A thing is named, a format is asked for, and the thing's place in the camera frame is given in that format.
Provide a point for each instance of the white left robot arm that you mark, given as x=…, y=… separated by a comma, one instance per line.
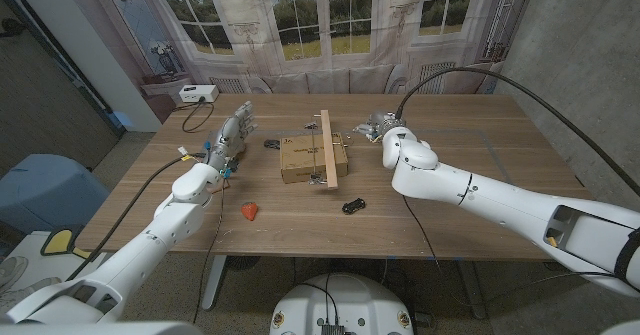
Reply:
x=150, y=245

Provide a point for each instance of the blue padded chair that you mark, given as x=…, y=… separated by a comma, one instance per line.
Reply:
x=45, y=190

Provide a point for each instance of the red strawberry toy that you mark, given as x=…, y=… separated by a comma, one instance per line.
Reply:
x=250, y=211

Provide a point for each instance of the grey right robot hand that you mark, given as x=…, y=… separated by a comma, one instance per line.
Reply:
x=380, y=122

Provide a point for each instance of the white robot shoulder cover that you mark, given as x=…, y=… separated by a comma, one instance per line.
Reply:
x=100, y=329

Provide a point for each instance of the small black toy car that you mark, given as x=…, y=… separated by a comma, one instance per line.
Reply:
x=353, y=206

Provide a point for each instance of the printed window backdrop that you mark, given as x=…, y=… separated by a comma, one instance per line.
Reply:
x=325, y=20

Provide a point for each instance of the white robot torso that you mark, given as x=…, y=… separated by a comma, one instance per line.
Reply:
x=345, y=305

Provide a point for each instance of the cardboard packing box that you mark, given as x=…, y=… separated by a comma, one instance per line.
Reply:
x=300, y=157

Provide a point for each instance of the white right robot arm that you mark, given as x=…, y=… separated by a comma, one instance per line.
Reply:
x=500, y=200

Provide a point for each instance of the small black oval gadget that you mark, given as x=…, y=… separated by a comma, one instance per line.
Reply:
x=271, y=144

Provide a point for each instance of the grey table leg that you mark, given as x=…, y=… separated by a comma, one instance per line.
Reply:
x=472, y=287
x=214, y=280

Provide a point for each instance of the white power strip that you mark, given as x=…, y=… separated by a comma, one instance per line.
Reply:
x=198, y=93

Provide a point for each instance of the grey sneaker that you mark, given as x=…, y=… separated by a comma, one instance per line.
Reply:
x=20, y=287
x=7, y=270

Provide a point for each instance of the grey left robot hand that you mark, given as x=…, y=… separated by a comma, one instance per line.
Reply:
x=227, y=137

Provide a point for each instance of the wooden paper towel holder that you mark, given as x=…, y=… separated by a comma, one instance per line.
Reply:
x=328, y=150

